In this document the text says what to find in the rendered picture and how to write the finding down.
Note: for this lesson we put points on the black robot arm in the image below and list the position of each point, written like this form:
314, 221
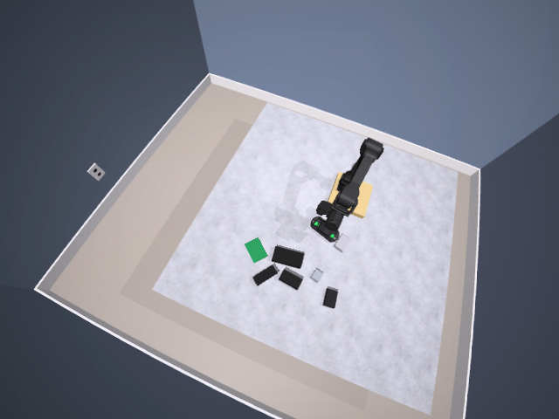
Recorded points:
348, 186

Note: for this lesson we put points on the green flat rectangular board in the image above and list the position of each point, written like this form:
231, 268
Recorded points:
256, 250

